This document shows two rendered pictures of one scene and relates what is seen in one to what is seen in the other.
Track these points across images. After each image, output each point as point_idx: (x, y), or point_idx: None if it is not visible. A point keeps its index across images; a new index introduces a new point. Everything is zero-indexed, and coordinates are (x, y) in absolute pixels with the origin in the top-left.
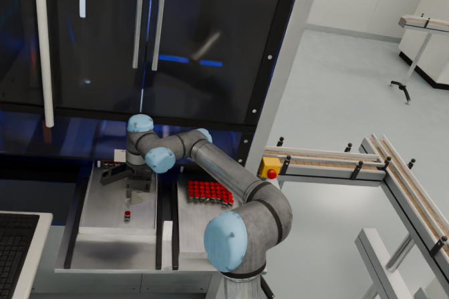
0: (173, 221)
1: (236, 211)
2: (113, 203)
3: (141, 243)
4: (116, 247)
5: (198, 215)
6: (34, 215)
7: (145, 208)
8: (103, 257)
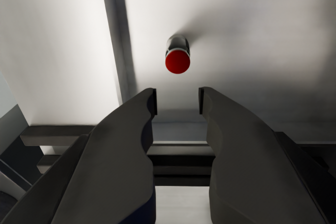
0: (173, 168)
1: None
2: None
3: (99, 93)
4: (58, 20)
5: (203, 197)
6: None
7: (234, 97)
8: None
